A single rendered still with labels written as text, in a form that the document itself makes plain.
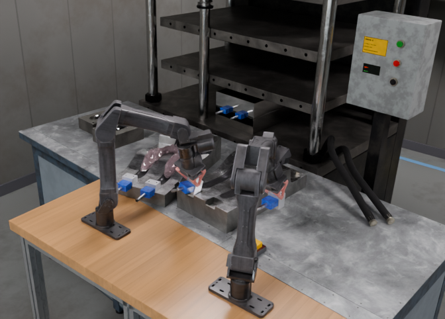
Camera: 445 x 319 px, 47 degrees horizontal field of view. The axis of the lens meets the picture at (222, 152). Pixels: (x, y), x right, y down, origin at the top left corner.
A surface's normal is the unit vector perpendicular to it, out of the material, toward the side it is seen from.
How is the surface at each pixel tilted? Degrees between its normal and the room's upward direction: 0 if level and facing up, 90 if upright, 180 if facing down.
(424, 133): 90
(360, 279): 0
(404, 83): 90
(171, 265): 0
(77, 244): 0
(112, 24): 90
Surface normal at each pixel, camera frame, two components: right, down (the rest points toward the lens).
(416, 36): -0.68, 0.29
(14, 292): 0.03, -0.91
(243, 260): -0.23, 0.35
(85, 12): 0.80, 0.28
